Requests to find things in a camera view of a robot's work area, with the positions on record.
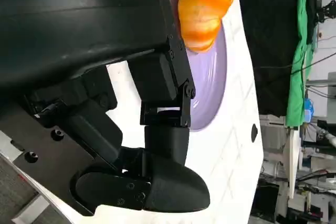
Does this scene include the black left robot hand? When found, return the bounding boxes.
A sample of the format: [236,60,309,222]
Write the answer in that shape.
[0,0,211,217]

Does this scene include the orange and white bread roll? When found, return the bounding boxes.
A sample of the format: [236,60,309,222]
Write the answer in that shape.
[177,0,236,53]

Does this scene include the lilac plate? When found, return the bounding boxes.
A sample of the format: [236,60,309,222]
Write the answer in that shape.
[156,0,228,133]

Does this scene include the black backdrop cloth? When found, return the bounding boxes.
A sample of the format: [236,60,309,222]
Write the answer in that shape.
[235,0,320,118]

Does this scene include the black round table grommet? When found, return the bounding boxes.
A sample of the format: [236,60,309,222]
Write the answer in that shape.
[250,123,259,143]

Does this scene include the green cloth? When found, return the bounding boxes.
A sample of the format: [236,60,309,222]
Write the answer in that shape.
[285,0,316,127]

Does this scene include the blue device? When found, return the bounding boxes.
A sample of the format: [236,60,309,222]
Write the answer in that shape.
[303,98,315,123]

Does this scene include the white table leg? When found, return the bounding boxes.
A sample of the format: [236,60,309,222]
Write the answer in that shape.
[284,126,302,200]

